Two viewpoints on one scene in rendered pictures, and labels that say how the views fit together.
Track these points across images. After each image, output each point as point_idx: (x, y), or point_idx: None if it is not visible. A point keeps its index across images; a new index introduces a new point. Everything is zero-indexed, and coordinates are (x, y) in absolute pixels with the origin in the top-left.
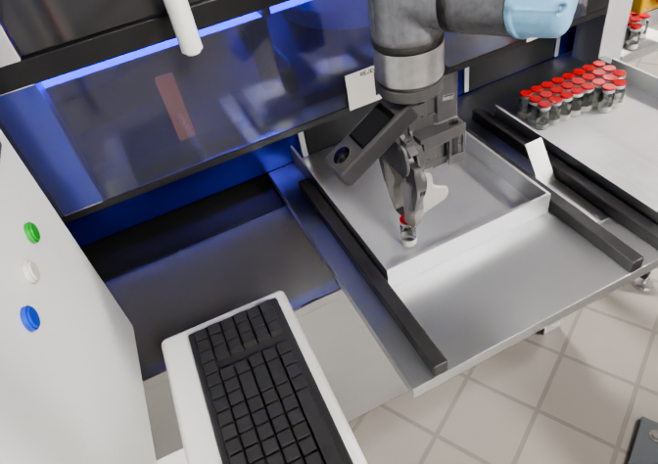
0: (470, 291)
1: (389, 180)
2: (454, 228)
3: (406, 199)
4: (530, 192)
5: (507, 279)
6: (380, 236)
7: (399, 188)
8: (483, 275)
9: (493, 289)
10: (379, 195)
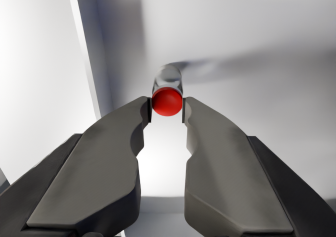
0: (43, 96)
1: (224, 152)
2: (157, 140)
3: (105, 150)
4: (152, 223)
5: (50, 139)
6: (213, 42)
7: (194, 149)
8: (65, 122)
9: (38, 120)
10: (301, 94)
